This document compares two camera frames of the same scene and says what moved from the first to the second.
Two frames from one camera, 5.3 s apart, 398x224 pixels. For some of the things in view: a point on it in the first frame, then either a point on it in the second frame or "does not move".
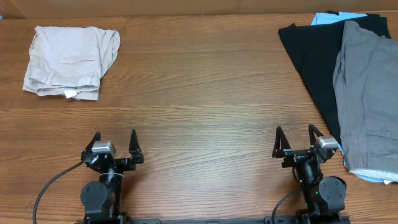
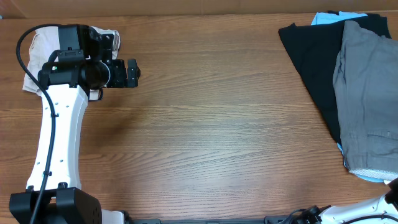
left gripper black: [128, 165] -> [119, 80]
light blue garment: [321, 18] does not move
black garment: [315, 48] does not move
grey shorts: [365, 81] does not move
